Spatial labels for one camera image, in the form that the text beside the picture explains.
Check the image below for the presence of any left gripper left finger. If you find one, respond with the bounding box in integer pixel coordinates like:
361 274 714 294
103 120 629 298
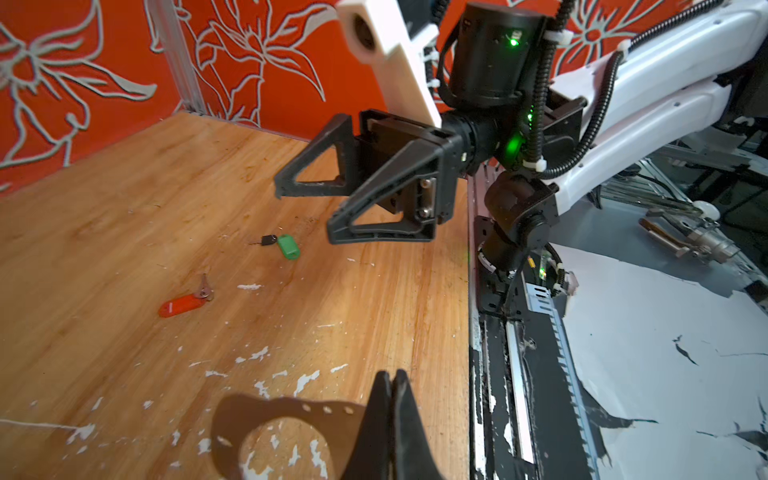
341 371 393 480

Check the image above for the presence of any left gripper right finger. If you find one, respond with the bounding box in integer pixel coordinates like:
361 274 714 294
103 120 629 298
391 369 443 479

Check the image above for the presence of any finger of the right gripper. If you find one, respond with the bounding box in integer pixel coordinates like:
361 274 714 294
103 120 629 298
327 135 450 245
274 113 361 201

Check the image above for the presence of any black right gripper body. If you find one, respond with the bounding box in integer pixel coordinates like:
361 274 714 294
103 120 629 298
357 110 474 224

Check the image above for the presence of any green key tag with key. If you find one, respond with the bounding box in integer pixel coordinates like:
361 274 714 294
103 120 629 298
250 235 301 260

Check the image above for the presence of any red key tag with key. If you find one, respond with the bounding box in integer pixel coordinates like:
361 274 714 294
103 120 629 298
158 274 214 318

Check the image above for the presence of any metal tool on floor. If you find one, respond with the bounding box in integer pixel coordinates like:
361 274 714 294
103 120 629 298
638 199 741 264

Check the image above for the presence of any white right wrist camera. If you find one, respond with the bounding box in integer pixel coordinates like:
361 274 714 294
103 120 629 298
334 1 442 127

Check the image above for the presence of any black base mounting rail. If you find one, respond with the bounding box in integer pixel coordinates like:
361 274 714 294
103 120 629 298
467 167 607 480

